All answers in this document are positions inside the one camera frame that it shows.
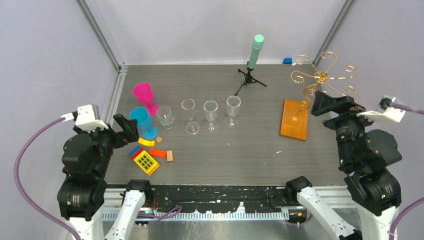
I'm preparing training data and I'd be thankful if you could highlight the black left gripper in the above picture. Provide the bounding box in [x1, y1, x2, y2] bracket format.
[75, 111, 139, 174]

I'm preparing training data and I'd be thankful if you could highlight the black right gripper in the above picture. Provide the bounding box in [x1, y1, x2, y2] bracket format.
[309, 88, 382, 165]

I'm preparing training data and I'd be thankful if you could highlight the blue plastic wine glass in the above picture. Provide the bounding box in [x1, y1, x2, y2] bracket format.
[129, 107, 158, 140]

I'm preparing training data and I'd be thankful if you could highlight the clear wine glass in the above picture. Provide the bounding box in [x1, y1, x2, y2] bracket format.
[203, 100, 219, 132]
[156, 106, 174, 129]
[181, 98, 200, 135]
[225, 95, 241, 128]

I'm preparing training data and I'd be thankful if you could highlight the pink plastic wine glass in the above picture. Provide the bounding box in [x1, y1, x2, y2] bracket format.
[132, 82, 159, 116]

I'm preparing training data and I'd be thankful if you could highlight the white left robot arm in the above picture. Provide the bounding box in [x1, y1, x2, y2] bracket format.
[57, 111, 154, 240]

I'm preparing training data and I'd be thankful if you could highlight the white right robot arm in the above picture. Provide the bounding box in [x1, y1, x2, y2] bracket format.
[284, 91, 403, 240]

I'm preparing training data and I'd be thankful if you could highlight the orange wooden rack base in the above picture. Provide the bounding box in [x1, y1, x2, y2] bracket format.
[280, 99, 310, 142]

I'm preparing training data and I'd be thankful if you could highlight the blue flat block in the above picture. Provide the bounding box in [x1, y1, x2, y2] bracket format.
[128, 145, 142, 158]

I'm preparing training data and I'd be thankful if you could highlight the red flat block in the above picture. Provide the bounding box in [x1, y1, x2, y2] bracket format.
[132, 148, 144, 160]

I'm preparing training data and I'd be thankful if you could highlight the yellow curved block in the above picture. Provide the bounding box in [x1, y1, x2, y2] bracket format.
[138, 138, 156, 147]

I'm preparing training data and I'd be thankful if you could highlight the orange flat block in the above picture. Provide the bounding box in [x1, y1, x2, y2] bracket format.
[149, 148, 167, 158]

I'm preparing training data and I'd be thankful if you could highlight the yellow green window block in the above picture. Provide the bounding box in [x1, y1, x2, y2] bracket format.
[133, 150, 160, 176]

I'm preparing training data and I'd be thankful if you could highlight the tan wooden block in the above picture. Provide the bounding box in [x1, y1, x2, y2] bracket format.
[166, 150, 174, 163]

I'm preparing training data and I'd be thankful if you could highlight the small blue block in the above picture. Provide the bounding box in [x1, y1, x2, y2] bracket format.
[283, 57, 293, 65]

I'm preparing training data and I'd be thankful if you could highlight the black mini tripod stand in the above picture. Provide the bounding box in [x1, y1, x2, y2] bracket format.
[234, 67, 267, 96]

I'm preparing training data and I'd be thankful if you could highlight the mint green microphone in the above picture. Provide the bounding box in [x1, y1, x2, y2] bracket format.
[247, 34, 265, 71]

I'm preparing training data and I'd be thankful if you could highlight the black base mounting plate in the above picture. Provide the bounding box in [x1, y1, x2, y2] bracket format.
[105, 184, 319, 215]

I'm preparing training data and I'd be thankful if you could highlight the gold wire glass rack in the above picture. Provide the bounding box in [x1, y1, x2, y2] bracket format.
[290, 51, 358, 110]

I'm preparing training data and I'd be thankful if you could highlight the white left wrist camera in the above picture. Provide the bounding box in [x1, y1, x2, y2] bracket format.
[61, 104, 109, 132]

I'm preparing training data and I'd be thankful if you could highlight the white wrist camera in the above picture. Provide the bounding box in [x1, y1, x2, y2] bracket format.
[61, 104, 109, 132]
[357, 95, 406, 123]

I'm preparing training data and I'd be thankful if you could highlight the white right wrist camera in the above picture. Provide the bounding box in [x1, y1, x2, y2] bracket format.
[357, 95, 406, 123]

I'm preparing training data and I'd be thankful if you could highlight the aluminium frame rail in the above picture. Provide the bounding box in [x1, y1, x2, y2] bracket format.
[104, 64, 128, 126]

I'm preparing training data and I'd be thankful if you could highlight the slotted cable duct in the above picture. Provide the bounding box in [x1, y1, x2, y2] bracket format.
[102, 208, 290, 221]

